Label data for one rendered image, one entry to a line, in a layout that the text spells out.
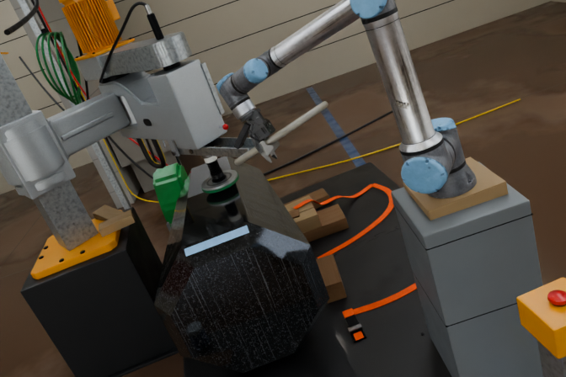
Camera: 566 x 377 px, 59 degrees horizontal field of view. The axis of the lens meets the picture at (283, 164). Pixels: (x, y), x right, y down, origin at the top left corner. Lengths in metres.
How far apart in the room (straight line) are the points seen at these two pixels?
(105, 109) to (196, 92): 0.70
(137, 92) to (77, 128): 0.39
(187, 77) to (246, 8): 4.88
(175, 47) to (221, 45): 4.94
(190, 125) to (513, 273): 1.61
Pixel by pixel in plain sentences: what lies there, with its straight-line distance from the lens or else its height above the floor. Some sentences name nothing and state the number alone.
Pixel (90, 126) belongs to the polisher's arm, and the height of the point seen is 1.36.
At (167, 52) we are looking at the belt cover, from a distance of 2.56.
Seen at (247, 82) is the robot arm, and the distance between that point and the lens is 1.93.
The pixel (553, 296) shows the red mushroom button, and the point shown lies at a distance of 1.20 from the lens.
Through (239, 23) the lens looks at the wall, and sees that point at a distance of 7.46.
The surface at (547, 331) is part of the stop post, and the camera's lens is 1.18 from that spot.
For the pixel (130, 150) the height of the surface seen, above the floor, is 0.55.
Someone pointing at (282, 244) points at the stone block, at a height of 0.67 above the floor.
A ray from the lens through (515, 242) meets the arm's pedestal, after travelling 2.05.
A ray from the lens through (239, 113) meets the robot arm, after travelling 1.99.
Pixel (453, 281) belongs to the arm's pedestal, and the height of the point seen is 0.62.
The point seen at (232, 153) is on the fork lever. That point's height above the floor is 1.10.
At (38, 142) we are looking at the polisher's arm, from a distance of 2.94.
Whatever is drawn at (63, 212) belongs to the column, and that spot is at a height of 1.00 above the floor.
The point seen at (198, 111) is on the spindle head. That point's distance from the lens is 2.65.
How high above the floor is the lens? 1.89
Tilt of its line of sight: 22 degrees down
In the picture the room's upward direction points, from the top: 20 degrees counter-clockwise
